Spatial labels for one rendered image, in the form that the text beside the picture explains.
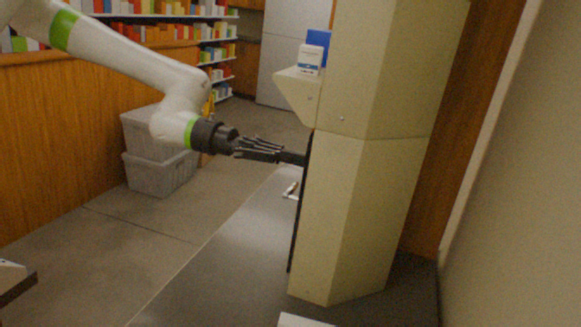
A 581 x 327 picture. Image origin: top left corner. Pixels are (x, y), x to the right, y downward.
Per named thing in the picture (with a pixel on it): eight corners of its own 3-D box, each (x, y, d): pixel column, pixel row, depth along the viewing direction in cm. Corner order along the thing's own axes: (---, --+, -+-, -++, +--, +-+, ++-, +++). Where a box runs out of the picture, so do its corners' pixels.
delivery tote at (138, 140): (203, 144, 346) (205, 109, 333) (163, 166, 292) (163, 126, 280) (164, 133, 356) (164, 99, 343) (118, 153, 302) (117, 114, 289)
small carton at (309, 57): (319, 73, 89) (323, 47, 87) (317, 76, 84) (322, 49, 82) (299, 69, 90) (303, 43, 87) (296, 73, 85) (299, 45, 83)
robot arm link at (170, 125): (153, 149, 103) (133, 129, 93) (173, 111, 107) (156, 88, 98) (198, 161, 100) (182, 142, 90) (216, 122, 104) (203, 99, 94)
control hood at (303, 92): (342, 100, 110) (348, 66, 107) (314, 129, 82) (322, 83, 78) (305, 92, 113) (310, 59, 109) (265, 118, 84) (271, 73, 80)
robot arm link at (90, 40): (73, 63, 101) (62, 40, 90) (94, 32, 105) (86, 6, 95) (200, 120, 107) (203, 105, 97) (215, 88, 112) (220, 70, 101)
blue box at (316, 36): (345, 67, 105) (352, 33, 102) (338, 71, 96) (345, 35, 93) (311, 60, 107) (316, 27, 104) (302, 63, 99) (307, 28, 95)
